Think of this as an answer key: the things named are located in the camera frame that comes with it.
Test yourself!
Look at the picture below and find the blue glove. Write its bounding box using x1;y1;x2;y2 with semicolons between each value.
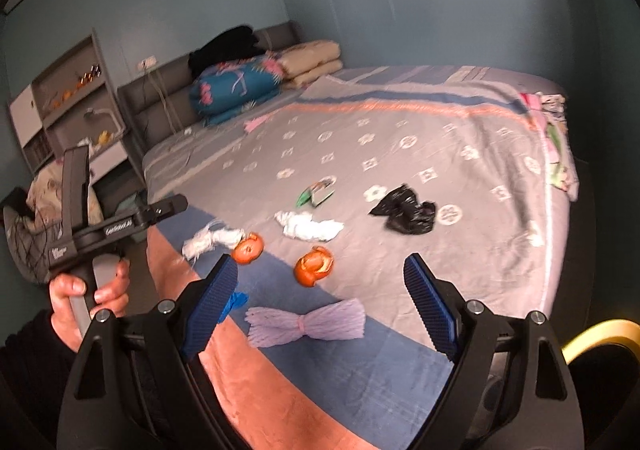
218;291;248;323

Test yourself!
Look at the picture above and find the orange peel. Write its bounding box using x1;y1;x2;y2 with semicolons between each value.
231;233;264;265
293;245;334;288

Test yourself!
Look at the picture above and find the yellow rimmed black trash bin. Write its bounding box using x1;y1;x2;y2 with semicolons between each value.
562;319;640;363

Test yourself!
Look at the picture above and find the left hand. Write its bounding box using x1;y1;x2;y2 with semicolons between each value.
49;259;130;352

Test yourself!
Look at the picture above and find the white crumpled paper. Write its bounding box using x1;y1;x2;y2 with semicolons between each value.
181;219;246;262

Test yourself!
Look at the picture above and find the bear print cushion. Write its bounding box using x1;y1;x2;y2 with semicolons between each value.
24;162;104;231

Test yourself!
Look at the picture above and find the crumpled black plastic bag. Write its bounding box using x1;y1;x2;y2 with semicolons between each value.
369;184;437;236

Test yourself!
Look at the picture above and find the crumpled white tissue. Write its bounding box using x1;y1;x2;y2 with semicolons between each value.
274;211;344;242

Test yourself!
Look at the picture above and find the grey patterned bed cover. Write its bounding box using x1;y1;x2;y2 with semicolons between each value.
143;68;572;449

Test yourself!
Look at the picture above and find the white desk lamp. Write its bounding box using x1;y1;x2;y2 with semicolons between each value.
84;107;125;138

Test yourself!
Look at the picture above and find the grey bedside shelf unit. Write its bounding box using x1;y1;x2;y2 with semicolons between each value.
9;33;139;215

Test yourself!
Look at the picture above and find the dark grey bed headboard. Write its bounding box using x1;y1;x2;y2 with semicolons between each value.
116;20;302;157

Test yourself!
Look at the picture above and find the pink cloth piece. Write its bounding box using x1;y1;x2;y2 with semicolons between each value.
244;112;273;134

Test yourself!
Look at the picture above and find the teal floral folded quilt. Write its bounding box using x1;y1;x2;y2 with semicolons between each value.
189;55;284;125

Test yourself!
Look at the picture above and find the floral sheet at bed corner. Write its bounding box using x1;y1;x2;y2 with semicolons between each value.
521;92;579;202

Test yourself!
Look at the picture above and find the beige folded quilt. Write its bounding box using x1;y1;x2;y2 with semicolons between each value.
277;40;343;88

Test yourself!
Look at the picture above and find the black clothing pile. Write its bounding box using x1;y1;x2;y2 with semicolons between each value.
188;25;266;80

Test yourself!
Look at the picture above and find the white charging cable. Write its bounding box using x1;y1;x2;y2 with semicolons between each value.
144;64;202;171

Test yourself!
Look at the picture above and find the wall power socket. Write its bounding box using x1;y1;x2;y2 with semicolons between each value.
137;56;157;71

